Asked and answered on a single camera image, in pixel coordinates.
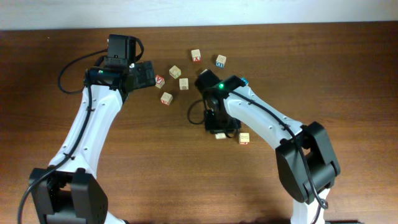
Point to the wooden block red X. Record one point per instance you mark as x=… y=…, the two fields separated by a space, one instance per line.
x=196 y=55

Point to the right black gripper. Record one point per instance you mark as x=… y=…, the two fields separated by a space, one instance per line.
x=209 y=124

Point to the wooden block red Y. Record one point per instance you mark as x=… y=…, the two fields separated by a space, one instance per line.
x=159 y=81

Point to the wooden block blue side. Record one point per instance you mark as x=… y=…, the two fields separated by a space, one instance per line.
x=220 y=61

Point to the wooden block blue B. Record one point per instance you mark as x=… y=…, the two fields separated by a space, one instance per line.
x=245 y=80

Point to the wooden block centre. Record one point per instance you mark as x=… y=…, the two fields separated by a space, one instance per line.
x=183 y=84

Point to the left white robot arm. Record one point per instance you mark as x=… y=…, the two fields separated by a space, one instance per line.
x=67 y=190

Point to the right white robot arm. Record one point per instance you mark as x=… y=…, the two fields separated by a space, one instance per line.
x=306 y=161

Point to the wooden block red lower left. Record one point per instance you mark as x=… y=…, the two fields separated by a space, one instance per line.
x=166 y=98

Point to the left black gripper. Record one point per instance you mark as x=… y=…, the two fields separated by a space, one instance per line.
x=145 y=74

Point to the plain wooden block yellow edge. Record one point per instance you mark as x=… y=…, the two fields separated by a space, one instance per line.
x=175 y=72

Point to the wooden block green R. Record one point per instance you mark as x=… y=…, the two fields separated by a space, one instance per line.
x=220 y=136

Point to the wooden block red Z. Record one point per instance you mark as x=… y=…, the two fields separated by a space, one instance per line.
x=244 y=138

